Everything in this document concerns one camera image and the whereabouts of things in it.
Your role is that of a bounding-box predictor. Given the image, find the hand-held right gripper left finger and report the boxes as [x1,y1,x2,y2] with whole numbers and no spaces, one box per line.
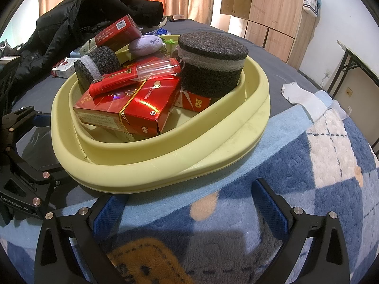
[34,195,128,284]

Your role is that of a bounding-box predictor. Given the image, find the black jacket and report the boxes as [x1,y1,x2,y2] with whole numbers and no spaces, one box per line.
[0,0,165,107]

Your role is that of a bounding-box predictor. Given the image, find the blue checked plush blanket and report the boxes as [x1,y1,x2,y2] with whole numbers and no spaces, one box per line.
[0,90,379,284]

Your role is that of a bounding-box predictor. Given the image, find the small red cigarette box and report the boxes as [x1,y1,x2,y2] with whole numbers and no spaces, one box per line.
[174,89,212,111]

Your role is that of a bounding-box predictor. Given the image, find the red cigarette carton gold band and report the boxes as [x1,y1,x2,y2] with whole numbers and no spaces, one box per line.
[72,77,182,135]

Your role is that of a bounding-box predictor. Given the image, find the purple plush toy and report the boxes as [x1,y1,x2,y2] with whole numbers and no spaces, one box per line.
[128,34,164,57]

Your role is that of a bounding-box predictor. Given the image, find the folding table black legs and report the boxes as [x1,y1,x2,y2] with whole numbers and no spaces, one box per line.
[327,40,379,101]

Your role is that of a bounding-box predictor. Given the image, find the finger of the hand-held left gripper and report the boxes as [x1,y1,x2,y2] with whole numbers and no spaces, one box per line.
[4,148,72,190]
[0,106,53,148]

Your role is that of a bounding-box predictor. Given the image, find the red white cigarette pack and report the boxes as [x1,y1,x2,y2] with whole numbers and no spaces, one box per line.
[51,58,77,79]

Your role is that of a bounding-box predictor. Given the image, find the white plastic bag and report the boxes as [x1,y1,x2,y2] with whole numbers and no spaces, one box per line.
[301,0,322,17]

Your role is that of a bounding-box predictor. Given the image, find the red and white cigarette carton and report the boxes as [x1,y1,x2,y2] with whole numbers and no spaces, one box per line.
[77,15,141,56]

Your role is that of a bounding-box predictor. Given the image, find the yellow plastic basin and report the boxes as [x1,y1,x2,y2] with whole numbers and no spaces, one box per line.
[51,34,271,195]

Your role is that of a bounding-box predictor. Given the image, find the green leaf keychain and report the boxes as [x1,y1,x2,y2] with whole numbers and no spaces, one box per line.
[160,35,180,47]

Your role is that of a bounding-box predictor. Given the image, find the small black grey sponge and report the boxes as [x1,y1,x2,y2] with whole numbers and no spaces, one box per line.
[74,46,121,91]

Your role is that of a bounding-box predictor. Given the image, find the white sock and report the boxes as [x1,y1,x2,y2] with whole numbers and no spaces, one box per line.
[281,81,330,122]

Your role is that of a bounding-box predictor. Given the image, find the red lighter clear cap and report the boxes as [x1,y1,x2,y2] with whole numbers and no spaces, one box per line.
[89,58,182,98]

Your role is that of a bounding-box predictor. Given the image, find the wooden wardrobe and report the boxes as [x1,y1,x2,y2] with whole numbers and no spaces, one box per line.
[220,0,323,71]

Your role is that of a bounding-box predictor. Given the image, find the large black grey sponge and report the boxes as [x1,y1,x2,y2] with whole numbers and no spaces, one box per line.
[177,32,248,98]

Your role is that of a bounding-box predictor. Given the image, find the blue foil packet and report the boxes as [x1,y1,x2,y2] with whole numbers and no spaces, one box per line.
[145,27,171,36]

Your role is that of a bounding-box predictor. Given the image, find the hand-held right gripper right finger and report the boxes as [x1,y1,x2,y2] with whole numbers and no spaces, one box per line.
[251,178,351,284]

